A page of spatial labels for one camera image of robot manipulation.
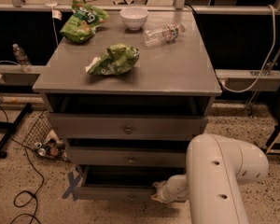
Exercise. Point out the green chip bag rear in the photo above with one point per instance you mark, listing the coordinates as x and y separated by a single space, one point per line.
81 26

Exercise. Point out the grey top drawer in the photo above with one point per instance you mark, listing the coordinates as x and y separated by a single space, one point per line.
129 127

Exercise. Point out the black metal stand leg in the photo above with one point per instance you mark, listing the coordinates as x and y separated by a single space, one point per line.
11 127

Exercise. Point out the grey drawer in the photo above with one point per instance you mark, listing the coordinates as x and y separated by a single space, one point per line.
129 127
125 157
121 183

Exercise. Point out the grey drawer cabinet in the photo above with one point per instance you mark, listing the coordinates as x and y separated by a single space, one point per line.
175 79

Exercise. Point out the upright water bottle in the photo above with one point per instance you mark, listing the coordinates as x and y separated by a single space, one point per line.
22 58

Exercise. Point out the green chip bag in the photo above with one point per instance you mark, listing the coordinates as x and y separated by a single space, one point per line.
81 26
115 60

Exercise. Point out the clear plastic bottle lying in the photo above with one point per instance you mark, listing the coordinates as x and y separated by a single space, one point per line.
167 33

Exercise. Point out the grey middle drawer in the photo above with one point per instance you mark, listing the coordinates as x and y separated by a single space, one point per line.
125 157

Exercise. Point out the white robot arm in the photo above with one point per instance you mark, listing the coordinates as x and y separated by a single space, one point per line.
216 166

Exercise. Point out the green chip bag front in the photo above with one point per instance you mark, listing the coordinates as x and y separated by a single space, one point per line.
115 60

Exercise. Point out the wire basket with trash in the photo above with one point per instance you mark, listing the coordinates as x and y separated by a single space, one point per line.
42 139

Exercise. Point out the white bowl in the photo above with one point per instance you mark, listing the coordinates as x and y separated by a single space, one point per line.
133 17

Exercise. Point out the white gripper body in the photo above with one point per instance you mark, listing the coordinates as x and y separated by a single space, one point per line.
166 190

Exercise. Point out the blue tape cross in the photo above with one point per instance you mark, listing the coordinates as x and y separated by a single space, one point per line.
73 181

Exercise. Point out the grey bottom drawer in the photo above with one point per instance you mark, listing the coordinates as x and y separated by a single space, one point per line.
121 183

